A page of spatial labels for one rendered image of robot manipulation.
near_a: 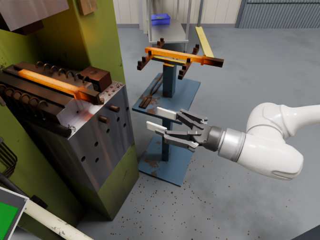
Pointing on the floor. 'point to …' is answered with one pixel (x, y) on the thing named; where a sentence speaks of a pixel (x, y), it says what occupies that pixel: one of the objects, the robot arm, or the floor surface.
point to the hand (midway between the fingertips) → (160, 120)
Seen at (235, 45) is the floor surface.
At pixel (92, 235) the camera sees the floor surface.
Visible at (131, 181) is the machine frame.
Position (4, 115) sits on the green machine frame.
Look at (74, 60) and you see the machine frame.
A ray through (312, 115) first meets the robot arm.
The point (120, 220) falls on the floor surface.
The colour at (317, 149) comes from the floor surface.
